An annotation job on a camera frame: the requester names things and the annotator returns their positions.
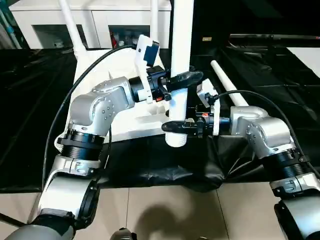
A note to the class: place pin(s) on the white plastic table leg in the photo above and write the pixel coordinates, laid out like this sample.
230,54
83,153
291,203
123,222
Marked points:
227,82
71,25
155,15
181,37

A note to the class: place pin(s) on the white plastic table top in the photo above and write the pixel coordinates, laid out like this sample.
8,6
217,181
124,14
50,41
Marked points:
105,67

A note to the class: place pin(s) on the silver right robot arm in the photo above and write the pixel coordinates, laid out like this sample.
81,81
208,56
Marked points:
265,132

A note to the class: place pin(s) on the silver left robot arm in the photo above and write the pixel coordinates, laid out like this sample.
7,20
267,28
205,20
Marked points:
100,105

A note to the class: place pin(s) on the black mat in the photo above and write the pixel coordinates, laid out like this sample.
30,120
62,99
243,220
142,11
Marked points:
162,165

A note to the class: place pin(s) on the black case with gold label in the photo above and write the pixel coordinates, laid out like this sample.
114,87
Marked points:
212,20

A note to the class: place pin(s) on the red white small bottle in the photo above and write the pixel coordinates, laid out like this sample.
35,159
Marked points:
115,41

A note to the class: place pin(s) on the white cabinet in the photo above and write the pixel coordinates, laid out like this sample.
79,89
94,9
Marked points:
112,17

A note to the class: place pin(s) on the black long bar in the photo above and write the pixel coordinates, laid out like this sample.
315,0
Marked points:
275,37

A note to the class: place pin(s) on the white flat sheet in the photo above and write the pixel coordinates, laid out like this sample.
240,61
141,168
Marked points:
307,58

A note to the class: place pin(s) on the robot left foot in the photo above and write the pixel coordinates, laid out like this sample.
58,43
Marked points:
123,234

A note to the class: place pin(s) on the grey curtain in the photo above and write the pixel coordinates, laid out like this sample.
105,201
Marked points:
10,25

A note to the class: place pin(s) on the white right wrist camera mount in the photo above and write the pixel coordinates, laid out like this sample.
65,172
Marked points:
207,90

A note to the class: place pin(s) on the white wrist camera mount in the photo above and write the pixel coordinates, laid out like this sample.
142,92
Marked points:
207,90
141,62

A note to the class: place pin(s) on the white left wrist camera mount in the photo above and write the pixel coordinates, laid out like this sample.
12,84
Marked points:
141,62

